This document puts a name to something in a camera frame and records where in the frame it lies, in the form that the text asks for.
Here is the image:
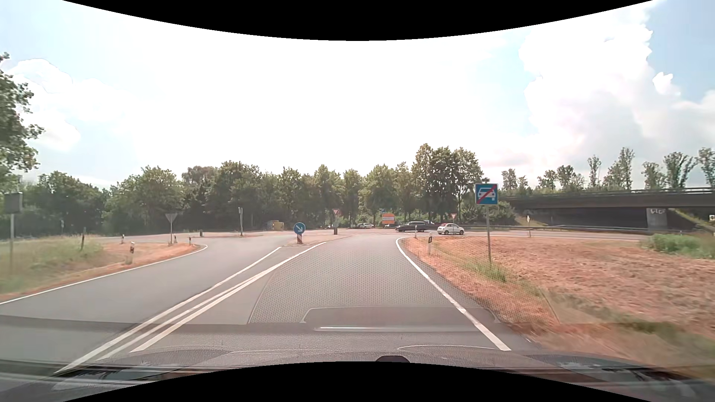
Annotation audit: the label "grey road sign back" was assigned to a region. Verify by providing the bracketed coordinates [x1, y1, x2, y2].
[3, 191, 24, 273]

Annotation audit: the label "car's own bonnet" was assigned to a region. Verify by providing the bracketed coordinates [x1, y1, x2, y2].
[0, 344, 715, 402]

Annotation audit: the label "kerbed traffic island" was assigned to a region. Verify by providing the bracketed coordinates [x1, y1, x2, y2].
[284, 234, 352, 248]

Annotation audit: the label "tall leafy tree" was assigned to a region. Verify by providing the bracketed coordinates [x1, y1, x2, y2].
[0, 52, 44, 193]

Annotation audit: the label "blue square road sign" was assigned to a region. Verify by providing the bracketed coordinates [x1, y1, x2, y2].
[474, 182, 499, 265]

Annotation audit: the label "grey asphalt road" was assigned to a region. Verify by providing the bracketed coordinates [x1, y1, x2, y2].
[0, 228, 651, 376]

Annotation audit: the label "row of tall trees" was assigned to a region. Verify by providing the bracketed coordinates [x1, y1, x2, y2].
[500, 147, 715, 194]

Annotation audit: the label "guard rail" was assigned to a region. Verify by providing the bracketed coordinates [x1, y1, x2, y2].
[464, 224, 685, 234]

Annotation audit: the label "concrete road bridge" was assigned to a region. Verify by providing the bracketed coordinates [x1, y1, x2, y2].
[501, 188, 715, 232]

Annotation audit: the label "green bush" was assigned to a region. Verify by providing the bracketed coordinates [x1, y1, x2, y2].
[645, 233, 715, 259]

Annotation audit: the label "dry brown grass verge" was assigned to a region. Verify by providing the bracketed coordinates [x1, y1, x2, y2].
[402, 233, 715, 376]

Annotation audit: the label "road markings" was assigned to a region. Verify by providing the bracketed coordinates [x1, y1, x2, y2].
[0, 238, 512, 375]

